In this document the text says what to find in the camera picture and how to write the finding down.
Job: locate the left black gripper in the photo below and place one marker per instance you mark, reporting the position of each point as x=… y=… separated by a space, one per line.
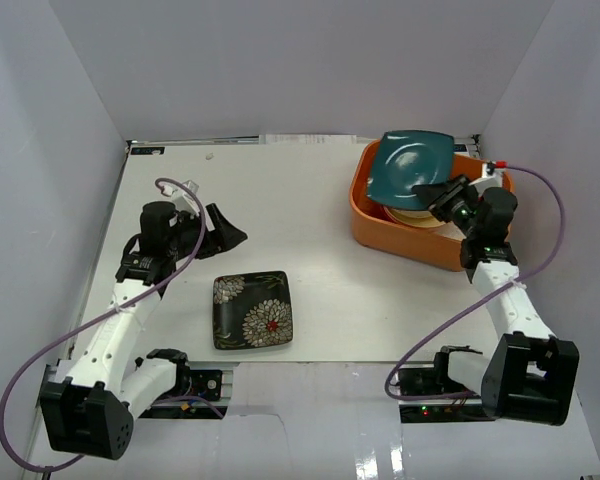
x=207 y=232

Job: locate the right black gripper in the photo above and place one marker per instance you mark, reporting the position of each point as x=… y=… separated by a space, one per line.
x=434 y=194

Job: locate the yellow round plate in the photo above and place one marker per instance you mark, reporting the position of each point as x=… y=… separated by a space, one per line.
x=415 y=219

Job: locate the teal square plate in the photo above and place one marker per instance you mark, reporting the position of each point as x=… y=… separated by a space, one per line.
x=408 y=158

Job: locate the black floral square plate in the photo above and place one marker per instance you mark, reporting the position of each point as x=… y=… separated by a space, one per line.
x=252 y=311

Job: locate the cream round plate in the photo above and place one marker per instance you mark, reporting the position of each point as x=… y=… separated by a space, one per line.
x=450 y=231

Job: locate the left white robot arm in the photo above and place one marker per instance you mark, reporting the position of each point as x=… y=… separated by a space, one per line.
x=92 y=411

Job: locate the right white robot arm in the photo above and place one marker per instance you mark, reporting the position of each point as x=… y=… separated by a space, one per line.
x=530 y=376

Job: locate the orange plastic bin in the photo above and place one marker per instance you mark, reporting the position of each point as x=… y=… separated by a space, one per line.
x=371 y=227

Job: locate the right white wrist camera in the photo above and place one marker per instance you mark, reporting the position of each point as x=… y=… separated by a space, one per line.
x=491 y=176

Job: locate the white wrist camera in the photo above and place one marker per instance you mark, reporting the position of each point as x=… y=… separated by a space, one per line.
x=182 y=200
x=491 y=176

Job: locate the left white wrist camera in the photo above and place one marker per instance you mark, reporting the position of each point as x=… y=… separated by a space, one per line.
x=182 y=200

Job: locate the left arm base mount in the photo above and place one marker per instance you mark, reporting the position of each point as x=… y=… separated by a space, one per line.
x=204 y=399

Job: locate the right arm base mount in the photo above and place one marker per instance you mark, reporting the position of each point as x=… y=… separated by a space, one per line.
x=438 y=407

